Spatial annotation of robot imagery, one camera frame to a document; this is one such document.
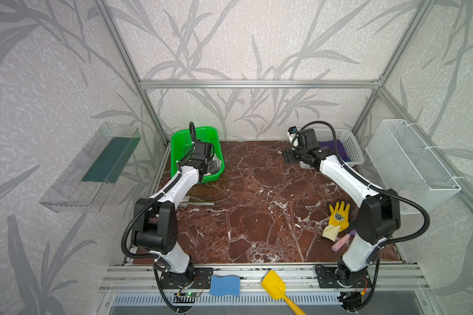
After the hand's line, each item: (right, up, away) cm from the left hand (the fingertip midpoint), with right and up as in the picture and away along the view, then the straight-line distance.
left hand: (206, 157), depth 92 cm
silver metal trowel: (-10, -21, +2) cm, 23 cm away
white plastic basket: (+77, +13, +23) cm, 82 cm away
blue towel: (+75, -1, +16) cm, 77 cm away
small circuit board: (-1, -50, -21) cm, 54 cm away
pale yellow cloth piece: (+56, -32, -8) cm, 65 cm away
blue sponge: (+11, -47, -21) cm, 53 cm away
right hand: (+40, +6, -1) cm, 41 cm away
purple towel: (+73, +4, +20) cm, 76 cm away
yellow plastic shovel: (+30, -48, -21) cm, 60 cm away
